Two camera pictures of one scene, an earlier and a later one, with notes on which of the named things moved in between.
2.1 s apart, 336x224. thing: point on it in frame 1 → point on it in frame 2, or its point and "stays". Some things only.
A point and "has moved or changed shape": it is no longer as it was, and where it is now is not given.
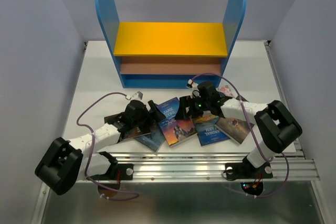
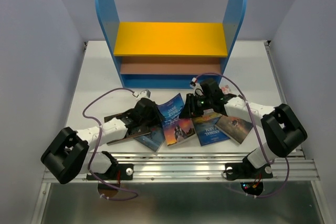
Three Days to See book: [127, 129] has moved or changed shape
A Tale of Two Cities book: [235, 128] stays
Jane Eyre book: [176, 130] stays
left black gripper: [156, 113] stays
